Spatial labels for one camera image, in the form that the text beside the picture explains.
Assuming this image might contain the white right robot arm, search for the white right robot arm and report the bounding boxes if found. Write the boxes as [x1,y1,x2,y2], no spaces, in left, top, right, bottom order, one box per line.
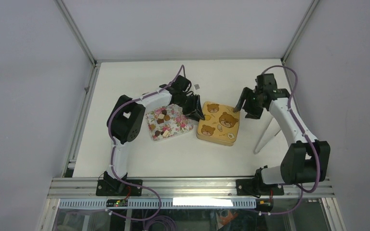
[234,74,330,195]

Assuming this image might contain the white slotted cable duct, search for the white slotted cable duct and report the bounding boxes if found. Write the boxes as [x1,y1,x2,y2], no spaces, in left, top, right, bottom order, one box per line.
[59,197,256,210]

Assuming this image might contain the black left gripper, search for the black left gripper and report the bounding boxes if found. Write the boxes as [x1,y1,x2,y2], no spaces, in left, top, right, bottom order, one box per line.
[176,93,204,122]

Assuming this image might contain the floral rectangular tray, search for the floral rectangular tray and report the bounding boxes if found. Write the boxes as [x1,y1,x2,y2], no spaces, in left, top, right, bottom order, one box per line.
[145,104,194,141]

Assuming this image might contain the gold square tin box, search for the gold square tin box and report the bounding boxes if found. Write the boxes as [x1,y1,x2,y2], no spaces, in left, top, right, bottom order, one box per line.
[197,133,237,146]

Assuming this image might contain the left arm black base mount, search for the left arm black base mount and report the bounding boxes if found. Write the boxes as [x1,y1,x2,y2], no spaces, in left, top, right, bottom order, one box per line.
[95,171,143,196]

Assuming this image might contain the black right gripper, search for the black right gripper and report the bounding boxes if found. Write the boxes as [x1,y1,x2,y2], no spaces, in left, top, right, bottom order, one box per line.
[232,87,264,120]

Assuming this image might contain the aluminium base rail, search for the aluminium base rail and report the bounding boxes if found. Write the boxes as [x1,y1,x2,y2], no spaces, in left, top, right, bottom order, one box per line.
[48,176,336,199]

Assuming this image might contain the silver square tin lid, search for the silver square tin lid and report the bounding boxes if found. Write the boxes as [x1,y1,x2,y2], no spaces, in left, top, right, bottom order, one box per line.
[197,102,240,136]

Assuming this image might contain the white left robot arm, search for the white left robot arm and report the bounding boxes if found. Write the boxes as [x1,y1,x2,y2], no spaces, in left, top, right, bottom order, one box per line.
[104,75,205,195]

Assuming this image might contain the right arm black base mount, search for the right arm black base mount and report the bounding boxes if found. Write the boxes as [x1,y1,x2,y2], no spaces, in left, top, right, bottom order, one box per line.
[235,166,284,198]

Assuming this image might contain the white rectangular chocolate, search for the white rectangular chocolate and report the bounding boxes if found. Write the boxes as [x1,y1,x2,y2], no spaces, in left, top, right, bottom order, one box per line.
[162,130,170,138]

